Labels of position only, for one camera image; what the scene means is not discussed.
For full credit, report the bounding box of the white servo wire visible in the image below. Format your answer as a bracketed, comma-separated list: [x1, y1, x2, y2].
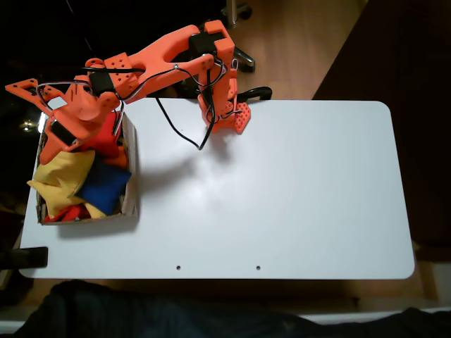
[35, 81, 91, 113]

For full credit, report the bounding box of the blue bean bag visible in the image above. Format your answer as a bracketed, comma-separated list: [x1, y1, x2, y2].
[75, 160, 133, 216]

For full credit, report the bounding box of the person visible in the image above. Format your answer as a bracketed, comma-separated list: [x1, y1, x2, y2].
[13, 280, 451, 338]

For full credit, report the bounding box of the orange bean bag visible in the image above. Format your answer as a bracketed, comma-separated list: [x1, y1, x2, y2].
[102, 146, 128, 170]

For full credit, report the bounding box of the black table clamp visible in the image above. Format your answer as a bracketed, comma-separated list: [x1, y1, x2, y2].
[0, 246, 49, 271]

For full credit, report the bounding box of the yellow bean bag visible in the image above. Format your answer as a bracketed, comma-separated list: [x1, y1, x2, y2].
[32, 149, 97, 196]
[26, 179, 106, 220]

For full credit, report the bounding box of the cardboard box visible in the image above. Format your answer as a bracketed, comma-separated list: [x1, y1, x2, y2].
[36, 111, 139, 226]

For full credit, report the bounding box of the office chair base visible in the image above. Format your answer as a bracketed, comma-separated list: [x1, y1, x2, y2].
[221, 0, 257, 74]

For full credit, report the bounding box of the orange camera mount with camera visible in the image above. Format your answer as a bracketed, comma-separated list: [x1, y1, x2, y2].
[4, 77, 71, 117]

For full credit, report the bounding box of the black base clamp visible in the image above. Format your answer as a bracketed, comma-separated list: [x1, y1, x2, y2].
[236, 86, 273, 104]

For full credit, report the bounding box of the small red bean bag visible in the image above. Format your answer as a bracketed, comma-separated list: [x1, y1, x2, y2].
[44, 204, 93, 223]

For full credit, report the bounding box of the large red bean bag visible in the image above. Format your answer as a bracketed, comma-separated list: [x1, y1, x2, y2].
[82, 111, 123, 158]

